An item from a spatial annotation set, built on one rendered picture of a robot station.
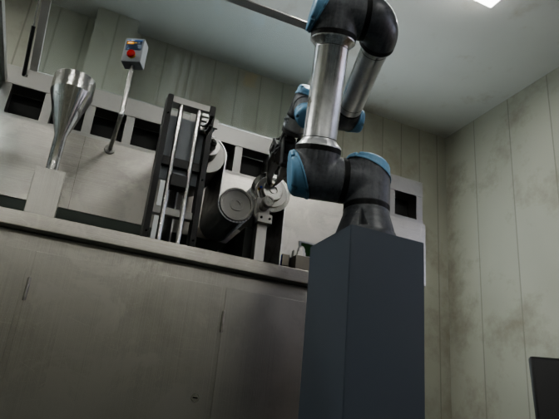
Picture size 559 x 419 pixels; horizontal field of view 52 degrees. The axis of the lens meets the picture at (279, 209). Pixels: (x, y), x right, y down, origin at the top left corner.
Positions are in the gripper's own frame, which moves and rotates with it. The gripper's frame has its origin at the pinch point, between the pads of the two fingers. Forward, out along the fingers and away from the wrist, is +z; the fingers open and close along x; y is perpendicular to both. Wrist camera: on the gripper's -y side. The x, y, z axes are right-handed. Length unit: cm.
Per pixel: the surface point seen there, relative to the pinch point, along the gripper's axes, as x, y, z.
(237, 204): 10.4, -4.5, 9.3
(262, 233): 1.9, -15.1, 11.9
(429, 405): -228, 104, 194
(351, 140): -147, 263, 59
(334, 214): -44, 32, 21
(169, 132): 39.0, 0.2, -7.7
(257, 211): 4.2, -8.6, 7.8
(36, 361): 62, -69, 28
